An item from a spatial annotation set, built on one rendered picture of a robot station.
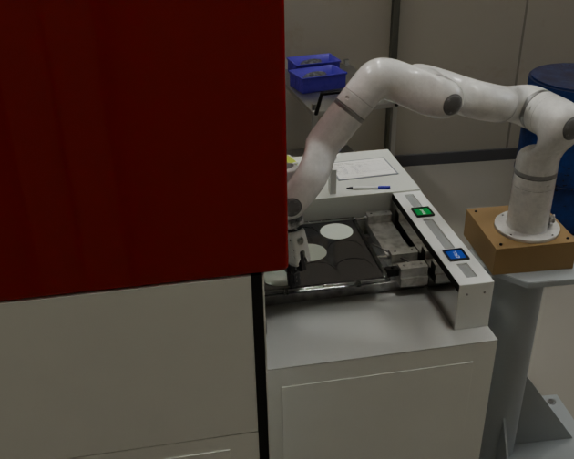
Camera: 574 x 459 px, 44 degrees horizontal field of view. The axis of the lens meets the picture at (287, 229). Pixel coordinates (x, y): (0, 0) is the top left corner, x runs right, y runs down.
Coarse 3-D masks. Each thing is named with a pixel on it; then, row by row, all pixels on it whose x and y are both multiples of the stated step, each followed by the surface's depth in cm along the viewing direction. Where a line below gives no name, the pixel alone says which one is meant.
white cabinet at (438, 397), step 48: (288, 384) 176; (336, 384) 179; (384, 384) 182; (432, 384) 185; (480, 384) 188; (288, 432) 183; (336, 432) 187; (384, 432) 190; (432, 432) 193; (480, 432) 197
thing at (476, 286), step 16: (416, 192) 227; (432, 208) 217; (416, 224) 208; (432, 224) 208; (432, 240) 199; (448, 240) 200; (464, 272) 185; (480, 272) 184; (464, 288) 180; (480, 288) 181; (464, 304) 182; (480, 304) 183; (464, 320) 185; (480, 320) 186
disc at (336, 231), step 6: (324, 228) 219; (330, 228) 219; (336, 228) 219; (342, 228) 219; (348, 228) 219; (324, 234) 216; (330, 234) 216; (336, 234) 216; (342, 234) 216; (348, 234) 216
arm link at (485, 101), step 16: (416, 64) 184; (464, 80) 184; (464, 96) 183; (480, 96) 182; (496, 96) 183; (512, 96) 186; (528, 96) 196; (464, 112) 185; (480, 112) 184; (496, 112) 185; (512, 112) 188
